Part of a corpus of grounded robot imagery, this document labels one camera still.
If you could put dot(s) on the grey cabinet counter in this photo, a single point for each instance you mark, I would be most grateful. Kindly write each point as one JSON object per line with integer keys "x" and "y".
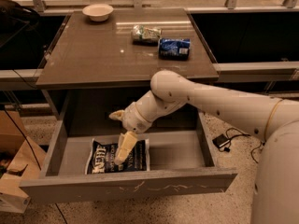
{"x": 96, "y": 68}

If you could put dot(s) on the brown cardboard box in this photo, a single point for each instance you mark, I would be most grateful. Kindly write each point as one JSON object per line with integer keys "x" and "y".
{"x": 21, "y": 159}

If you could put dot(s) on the white bowl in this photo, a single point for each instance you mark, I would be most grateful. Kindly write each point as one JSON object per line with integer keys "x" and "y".
{"x": 98, "y": 12}

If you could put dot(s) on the blue Kettle chip bag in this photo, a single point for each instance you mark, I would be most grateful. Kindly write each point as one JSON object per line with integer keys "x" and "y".
{"x": 102, "y": 158}

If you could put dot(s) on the black bag on left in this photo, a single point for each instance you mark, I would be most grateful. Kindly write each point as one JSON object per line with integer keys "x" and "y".
{"x": 15, "y": 19}

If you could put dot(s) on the open grey top drawer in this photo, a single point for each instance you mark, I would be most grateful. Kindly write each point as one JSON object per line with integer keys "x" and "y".
{"x": 181, "y": 158}

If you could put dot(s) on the black power adapter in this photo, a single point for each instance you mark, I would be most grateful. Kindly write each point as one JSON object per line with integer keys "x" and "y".
{"x": 220, "y": 141}

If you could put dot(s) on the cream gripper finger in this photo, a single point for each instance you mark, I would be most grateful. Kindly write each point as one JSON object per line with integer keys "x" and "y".
{"x": 116, "y": 115}
{"x": 125, "y": 145}

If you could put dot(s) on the blue snack bag on counter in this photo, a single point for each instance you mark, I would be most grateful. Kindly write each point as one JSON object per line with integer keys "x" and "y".
{"x": 174, "y": 48}

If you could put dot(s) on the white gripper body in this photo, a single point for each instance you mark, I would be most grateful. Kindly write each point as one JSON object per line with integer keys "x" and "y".
{"x": 133, "y": 118}

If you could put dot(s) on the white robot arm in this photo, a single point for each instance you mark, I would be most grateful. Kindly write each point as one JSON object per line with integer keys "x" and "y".
{"x": 272, "y": 120}

